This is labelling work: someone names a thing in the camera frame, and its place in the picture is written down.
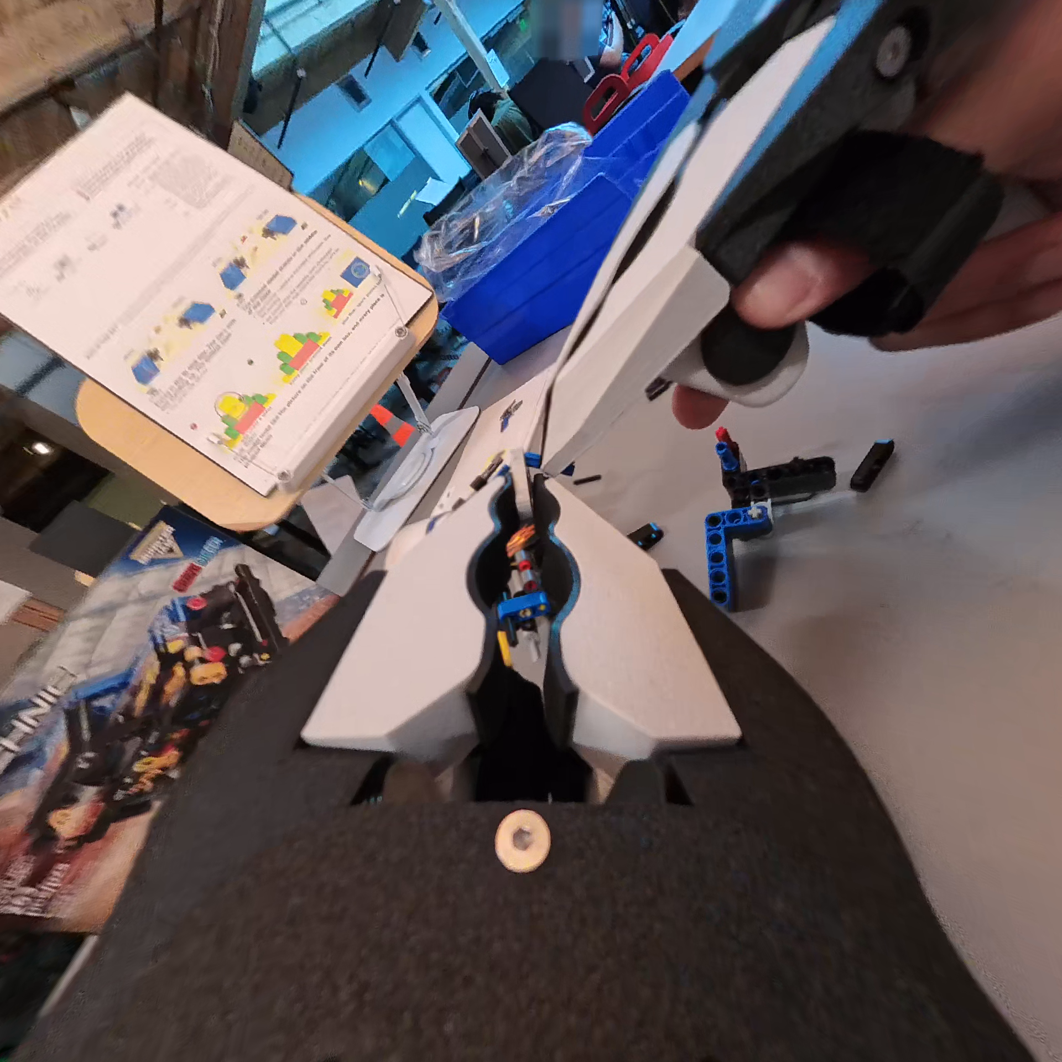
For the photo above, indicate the red crate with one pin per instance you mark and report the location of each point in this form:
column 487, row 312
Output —
column 622, row 79

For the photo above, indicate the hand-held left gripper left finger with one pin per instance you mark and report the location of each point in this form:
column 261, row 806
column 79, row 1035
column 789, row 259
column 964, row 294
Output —
column 390, row 664

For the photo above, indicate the person's right hand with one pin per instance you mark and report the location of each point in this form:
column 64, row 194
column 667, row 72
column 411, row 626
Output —
column 788, row 286

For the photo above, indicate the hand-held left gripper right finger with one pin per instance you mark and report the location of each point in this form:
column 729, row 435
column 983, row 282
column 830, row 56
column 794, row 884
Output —
column 647, row 664

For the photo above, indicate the white document stand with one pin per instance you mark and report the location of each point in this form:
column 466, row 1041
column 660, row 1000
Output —
column 415, row 473

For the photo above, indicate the clear plastic bag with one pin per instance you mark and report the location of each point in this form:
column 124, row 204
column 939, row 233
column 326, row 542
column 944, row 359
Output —
column 498, row 216

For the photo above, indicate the partly built lego truck chassis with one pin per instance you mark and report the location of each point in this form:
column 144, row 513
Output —
column 524, row 606

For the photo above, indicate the black lego axle connector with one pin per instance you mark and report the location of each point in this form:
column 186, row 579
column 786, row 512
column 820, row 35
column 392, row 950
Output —
column 871, row 465

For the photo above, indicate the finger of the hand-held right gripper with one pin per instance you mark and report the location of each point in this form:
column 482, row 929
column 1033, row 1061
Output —
column 647, row 332
column 643, row 195

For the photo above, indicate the open instruction booklet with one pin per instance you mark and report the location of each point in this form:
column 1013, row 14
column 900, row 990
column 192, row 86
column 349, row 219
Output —
column 498, row 440

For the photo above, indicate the lego set box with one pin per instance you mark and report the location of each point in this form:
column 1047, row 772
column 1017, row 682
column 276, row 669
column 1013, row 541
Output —
column 124, row 705

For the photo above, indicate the laminated instruction sheet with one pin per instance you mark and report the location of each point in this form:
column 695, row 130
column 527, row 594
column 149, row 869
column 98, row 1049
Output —
column 207, row 290

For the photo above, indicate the orange traffic cone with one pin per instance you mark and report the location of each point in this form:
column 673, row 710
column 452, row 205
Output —
column 394, row 425

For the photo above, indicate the blue storage bin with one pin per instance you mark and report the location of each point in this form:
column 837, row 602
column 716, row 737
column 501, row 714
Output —
column 547, row 274

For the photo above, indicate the black lego frame with axles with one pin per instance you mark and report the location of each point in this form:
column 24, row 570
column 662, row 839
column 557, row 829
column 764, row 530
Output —
column 788, row 477

